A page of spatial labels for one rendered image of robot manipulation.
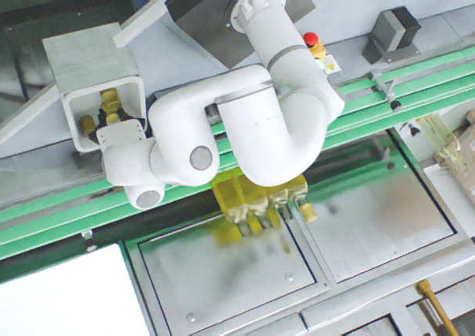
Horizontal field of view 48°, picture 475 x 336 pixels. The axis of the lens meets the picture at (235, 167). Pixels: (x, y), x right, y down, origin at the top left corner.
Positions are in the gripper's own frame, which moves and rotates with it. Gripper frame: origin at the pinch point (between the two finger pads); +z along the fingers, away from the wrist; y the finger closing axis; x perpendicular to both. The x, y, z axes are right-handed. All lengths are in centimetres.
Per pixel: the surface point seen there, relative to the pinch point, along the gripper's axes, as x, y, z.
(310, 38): 7, 53, -1
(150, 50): 13.4, 12.0, 2.1
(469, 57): -8, 102, -10
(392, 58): -4, 78, -5
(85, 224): -24.2, -13.5, -8.6
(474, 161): -258, 315, 117
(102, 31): 17.9, 3.2, 6.9
